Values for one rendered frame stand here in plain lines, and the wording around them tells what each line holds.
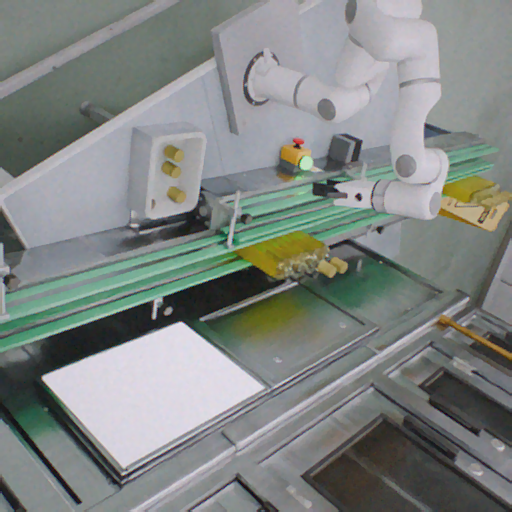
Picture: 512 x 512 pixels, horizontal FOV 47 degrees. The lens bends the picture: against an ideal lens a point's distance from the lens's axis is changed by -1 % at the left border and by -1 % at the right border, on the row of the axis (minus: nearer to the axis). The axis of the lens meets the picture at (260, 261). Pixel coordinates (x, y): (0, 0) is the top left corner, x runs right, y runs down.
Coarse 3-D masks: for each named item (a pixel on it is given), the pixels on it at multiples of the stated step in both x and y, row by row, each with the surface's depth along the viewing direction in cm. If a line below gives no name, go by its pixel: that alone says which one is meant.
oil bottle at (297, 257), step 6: (270, 240) 175; (276, 240) 175; (276, 246) 172; (282, 246) 172; (288, 246) 173; (282, 252) 170; (288, 252) 170; (294, 252) 171; (300, 252) 171; (294, 258) 168; (300, 258) 169; (294, 264) 168; (300, 264) 168
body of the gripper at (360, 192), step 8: (336, 184) 135; (344, 184) 135; (352, 184) 134; (360, 184) 133; (368, 184) 133; (352, 192) 132; (360, 192) 131; (368, 192) 130; (336, 200) 135; (344, 200) 134; (352, 200) 132; (360, 200) 132; (368, 200) 130
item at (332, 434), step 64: (384, 256) 221; (128, 320) 159; (384, 320) 183; (0, 384) 129; (320, 384) 146; (384, 384) 154; (448, 384) 162; (64, 448) 117; (192, 448) 120; (256, 448) 126; (320, 448) 132; (384, 448) 136; (448, 448) 137
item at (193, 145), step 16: (160, 144) 153; (176, 144) 157; (192, 144) 157; (160, 160) 156; (192, 160) 158; (160, 176) 158; (192, 176) 160; (160, 192) 161; (192, 192) 162; (160, 208) 157; (176, 208) 160; (192, 208) 163
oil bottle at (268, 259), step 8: (240, 248) 173; (248, 248) 171; (256, 248) 169; (264, 248) 169; (272, 248) 170; (248, 256) 172; (256, 256) 169; (264, 256) 167; (272, 256) 166; (280, 256) 167; (256, 264) 170; (264, 264) 168; (272, 264) 166; (280, 264) 164; (288, 264) 165; (272, 272) 166; (280, 272) 165
